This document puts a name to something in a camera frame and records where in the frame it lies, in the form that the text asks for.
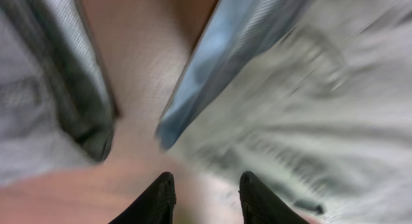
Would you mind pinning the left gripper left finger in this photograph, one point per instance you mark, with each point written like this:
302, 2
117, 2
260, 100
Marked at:
154, 206

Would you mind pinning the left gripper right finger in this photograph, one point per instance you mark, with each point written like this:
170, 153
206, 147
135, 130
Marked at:
261, 206

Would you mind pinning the khaki shorts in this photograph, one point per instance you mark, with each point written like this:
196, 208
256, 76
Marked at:
325, 113

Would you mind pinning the folded grey shorts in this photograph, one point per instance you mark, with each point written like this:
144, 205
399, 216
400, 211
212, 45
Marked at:
57, 111

